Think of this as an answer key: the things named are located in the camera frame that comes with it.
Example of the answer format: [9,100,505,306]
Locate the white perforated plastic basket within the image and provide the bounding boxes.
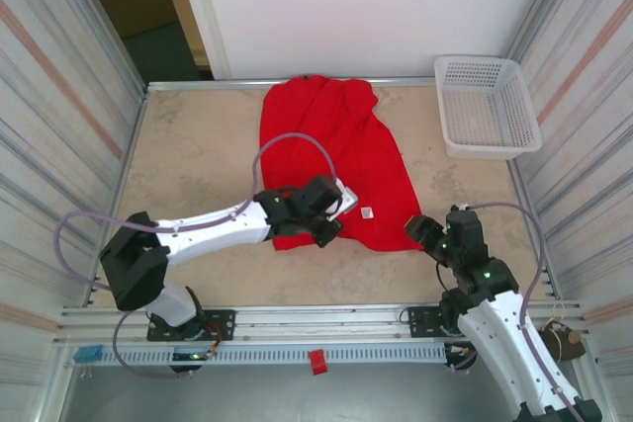
[433,54,543,161]

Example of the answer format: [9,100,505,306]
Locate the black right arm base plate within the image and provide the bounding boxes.
[406,306,476,340]

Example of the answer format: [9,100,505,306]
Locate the aluminium mounting rail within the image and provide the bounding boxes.
[58,305,585,344]

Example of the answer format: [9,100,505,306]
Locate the door frame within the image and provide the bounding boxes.
[151,0,232,81]

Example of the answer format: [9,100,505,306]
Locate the red plastic block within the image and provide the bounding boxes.
[309,349,330,377]

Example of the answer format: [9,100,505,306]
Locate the white slotted cable duct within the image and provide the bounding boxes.
[73,342,449,367]

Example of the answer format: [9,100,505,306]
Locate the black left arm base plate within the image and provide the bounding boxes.
[146,309,236,343]

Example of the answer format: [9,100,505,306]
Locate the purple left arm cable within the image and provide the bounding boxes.
[52,131,342,380]

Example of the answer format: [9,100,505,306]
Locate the brown pouch with string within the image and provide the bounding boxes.
[536,300,588,364]

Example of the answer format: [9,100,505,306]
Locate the blue plastic clip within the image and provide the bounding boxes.
[72,346,103,364]

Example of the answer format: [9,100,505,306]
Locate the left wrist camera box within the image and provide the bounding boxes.
[325,179,360,221]

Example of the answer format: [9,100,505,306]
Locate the red t-shirt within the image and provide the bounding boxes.
[260,74,425,253]

